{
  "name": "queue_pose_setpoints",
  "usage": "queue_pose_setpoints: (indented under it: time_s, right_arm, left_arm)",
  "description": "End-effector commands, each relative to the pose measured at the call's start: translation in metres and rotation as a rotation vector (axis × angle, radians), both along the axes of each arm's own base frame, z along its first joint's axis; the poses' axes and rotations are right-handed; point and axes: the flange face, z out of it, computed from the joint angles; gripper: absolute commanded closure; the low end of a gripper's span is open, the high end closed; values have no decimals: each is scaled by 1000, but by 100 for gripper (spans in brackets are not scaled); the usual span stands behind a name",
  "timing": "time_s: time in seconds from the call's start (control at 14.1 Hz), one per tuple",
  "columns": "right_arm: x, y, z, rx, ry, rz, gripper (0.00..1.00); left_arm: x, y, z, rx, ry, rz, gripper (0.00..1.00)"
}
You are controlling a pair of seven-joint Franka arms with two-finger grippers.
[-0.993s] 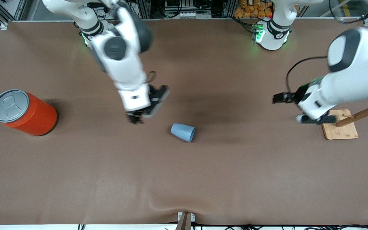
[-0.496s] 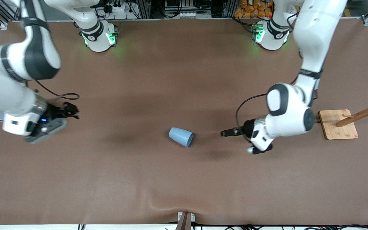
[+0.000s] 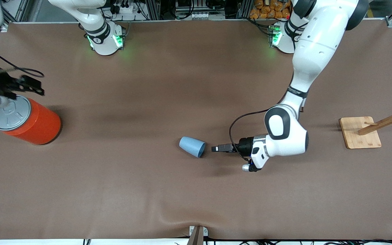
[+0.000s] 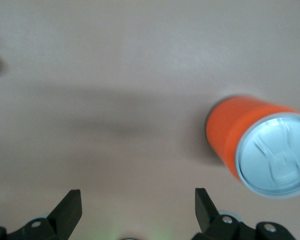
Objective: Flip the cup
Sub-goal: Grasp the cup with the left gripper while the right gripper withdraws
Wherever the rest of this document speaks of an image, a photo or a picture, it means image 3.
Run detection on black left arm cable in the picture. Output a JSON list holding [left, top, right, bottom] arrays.
[[229, 109, 272, 161]]

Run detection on light blue plastic cup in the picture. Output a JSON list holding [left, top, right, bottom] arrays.
[[179, 136, 206, 159]]

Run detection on white power strip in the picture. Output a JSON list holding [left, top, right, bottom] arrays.
[[112, 3, 139, 15]]

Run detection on orange snack bags pile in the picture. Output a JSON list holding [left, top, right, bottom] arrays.
[[249, 0, 292, 20]]

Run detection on white terminal block strip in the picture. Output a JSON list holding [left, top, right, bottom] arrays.
[[186, 12, 217, 20]]

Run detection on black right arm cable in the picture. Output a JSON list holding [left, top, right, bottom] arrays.
[[0, 39, 45, 78]]

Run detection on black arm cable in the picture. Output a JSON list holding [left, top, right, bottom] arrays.
[[0, 39, 45, 78], [229, 109, 272, 161]]

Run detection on grey metal clamp bracket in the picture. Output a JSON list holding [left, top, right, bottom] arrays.
[[186, 225, 209, 245]]

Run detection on wooden mug tree stand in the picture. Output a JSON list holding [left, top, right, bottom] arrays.
[[339, 94, 392, 150]]

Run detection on brown table mat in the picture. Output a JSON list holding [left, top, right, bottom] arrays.
[[0, 18, 392, 241]]

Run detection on orange can with grey lid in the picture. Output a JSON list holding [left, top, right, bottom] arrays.
[[0, 95, 62, 146]]

